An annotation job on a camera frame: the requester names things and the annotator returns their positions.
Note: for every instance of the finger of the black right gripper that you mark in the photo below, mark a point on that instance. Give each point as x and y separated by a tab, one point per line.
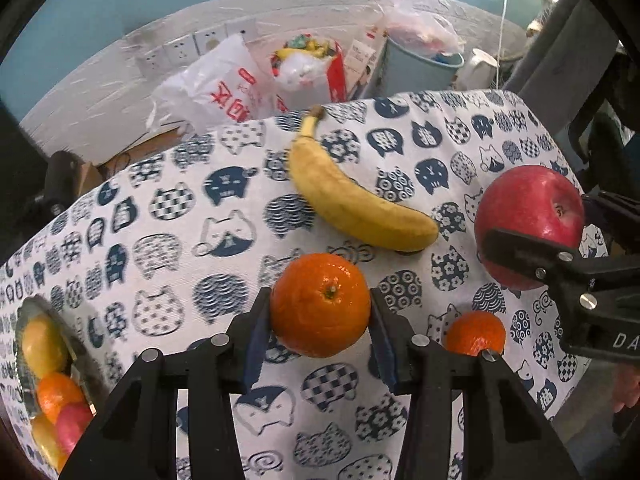
530	254
611	211

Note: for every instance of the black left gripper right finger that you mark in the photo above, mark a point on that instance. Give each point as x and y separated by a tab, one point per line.
505	435

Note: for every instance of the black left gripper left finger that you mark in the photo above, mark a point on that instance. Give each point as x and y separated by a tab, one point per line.
134	435

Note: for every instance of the large red apple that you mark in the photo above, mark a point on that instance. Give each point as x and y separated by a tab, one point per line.
531	200

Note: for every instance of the small mandarin orange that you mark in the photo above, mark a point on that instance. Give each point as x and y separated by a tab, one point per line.
476	331

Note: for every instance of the yellow-green pear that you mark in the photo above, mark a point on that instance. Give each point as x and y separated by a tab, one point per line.
43	347

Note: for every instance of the person's right hand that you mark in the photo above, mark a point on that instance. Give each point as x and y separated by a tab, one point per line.
626	392

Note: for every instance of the silver fruit plate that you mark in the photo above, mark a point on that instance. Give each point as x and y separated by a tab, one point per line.
78	367

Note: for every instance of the white kettle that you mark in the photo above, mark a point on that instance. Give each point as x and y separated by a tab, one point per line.
478	72

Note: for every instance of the cat pattern tablecloth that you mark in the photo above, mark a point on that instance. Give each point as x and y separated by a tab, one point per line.
169	250

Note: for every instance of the small mandarin at left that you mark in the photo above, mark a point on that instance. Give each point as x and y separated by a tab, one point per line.
320	305

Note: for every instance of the teal round bin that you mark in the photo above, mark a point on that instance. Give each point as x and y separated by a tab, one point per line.
404	71

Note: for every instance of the yellow banana at back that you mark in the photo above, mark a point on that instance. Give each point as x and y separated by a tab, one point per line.
347	206

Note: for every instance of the clear plastic bag on bin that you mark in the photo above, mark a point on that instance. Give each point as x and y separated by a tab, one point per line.
422	33

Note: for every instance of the black cylindrical speaker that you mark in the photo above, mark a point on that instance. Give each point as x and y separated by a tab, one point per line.
61	182

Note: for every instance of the red white bag with items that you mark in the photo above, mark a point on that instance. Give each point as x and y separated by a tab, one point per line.
308	70

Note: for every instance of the white plastic bag red text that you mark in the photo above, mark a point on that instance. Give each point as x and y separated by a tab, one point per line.
225	86

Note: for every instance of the white wall sockets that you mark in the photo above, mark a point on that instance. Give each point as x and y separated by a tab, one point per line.
188	48

